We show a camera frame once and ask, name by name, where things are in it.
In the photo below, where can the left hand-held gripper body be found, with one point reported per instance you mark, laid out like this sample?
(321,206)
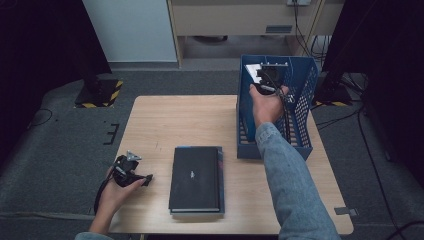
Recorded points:
(126,170)

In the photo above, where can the black curtain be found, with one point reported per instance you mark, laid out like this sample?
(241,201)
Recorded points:
(40,50)
(383,50)

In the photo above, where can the teal illustrated book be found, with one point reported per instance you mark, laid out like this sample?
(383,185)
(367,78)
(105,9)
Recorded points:
(221,180)

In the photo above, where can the bright blue book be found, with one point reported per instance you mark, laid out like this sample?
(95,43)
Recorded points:
(251,71)

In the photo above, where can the person's left hand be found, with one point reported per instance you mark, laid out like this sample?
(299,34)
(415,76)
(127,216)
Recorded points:
(111,198)

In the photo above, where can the white power strip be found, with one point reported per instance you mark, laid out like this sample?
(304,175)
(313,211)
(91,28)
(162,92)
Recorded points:
(298,2)

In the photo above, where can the black floor tape marks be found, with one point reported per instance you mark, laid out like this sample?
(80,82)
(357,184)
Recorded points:
(111,133)

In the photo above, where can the blue plastic file rack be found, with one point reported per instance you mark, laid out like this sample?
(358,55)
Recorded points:
(301,76)

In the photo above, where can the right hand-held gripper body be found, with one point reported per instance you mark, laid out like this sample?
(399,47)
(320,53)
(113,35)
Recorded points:
(271,76)

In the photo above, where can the white panel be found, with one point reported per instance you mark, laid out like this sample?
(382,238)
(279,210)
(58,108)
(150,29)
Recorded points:
(130,30)

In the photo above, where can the person's right hand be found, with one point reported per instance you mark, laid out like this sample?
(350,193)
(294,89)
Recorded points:
(268,106)

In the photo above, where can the beige wooden cabinet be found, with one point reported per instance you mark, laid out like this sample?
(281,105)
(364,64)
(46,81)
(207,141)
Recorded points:
(233,20)

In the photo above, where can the grey tape strip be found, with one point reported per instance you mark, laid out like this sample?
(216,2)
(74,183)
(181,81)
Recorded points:
(91,211)
(345,211)

